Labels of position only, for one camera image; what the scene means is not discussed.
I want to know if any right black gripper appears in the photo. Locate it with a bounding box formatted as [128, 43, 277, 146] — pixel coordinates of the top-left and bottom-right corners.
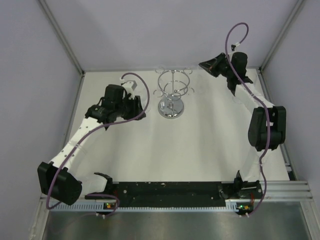
[199, 53, 234, 79]

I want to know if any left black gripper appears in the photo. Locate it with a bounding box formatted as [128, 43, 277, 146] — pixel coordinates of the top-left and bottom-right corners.
[114, 95, 146, 121]

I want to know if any chrome wine glass rack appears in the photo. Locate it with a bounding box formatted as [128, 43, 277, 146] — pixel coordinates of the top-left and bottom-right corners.
[154, 67, 195, 119]

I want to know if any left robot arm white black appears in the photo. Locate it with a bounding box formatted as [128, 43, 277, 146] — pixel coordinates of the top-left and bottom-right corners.
[37, 81, 150, 210]

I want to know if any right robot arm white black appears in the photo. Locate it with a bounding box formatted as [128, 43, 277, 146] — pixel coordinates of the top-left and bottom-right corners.
[199, 52, 287, 200]

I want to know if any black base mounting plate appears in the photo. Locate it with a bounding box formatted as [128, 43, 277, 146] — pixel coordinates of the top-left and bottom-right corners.
[102, 181, 262, 207]

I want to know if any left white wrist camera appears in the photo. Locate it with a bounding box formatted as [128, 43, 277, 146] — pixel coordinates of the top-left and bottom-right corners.
[120, 79, 138, 95]

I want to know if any right aluminium frame post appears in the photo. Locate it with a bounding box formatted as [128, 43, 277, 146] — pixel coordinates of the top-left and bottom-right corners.
[258, 0, 305, 73]

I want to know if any aluminium frame post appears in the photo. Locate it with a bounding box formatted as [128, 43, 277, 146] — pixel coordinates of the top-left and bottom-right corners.
[37, 0, 87, 76]
[258, 0, 305, 73]

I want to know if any left aluminium frame post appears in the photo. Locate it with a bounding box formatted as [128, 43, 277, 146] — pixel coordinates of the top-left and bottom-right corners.
[37, 0, 87, 76]

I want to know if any aluminium table frame rail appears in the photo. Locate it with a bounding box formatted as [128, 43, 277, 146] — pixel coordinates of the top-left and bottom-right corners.
[263, 181, 313, 202]

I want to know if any light blue slotted cable duct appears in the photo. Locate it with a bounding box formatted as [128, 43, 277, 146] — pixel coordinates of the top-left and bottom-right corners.
[51, 201, 239, 213]

